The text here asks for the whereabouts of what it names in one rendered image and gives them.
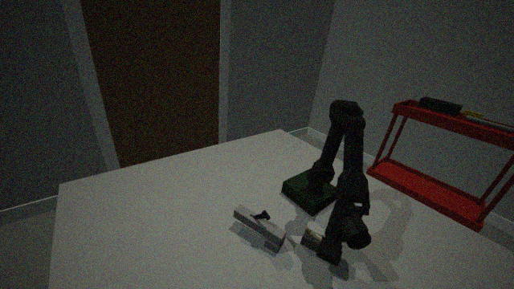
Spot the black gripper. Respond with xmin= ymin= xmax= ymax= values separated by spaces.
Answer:
xmin=316 ymin=215 xmax=343 ymax=266

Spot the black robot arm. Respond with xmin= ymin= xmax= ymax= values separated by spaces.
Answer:
xmin=304 ymin=100 xmax=372 ymax=250

